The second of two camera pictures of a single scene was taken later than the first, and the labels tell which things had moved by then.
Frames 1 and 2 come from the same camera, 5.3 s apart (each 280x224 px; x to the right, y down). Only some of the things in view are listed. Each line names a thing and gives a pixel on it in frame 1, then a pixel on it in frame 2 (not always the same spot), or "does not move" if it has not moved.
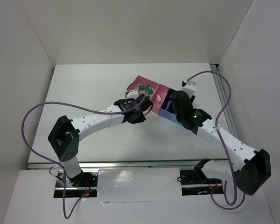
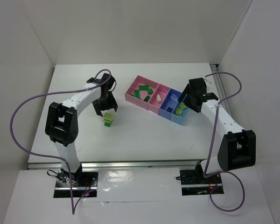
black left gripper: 145,101 to 104,102
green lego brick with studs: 150,91 does not move
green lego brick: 143,87 does not move
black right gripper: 177,98 to 191,100
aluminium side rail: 222,93 does not move
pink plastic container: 159,91 does not move
